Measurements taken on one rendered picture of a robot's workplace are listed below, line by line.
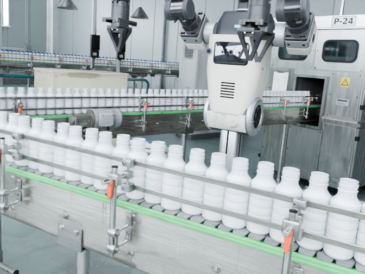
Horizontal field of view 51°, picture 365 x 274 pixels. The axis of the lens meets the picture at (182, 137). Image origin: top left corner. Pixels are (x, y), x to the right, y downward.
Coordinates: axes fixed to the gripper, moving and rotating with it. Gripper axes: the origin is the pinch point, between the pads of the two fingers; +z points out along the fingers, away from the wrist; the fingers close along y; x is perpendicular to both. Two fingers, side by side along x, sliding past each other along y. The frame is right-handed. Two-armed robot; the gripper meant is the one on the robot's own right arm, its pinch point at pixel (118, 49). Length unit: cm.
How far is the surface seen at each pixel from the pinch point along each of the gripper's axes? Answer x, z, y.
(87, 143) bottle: 3.6, 28.0, 15.9
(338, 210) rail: 73, 29, 18
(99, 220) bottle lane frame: 12, 48, 19
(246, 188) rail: 54, 30, 18
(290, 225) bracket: 66, 32, 25
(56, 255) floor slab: -109, 140, -78
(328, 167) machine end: 20, 101, -355
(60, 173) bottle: -7.1, 39.3, 16.0
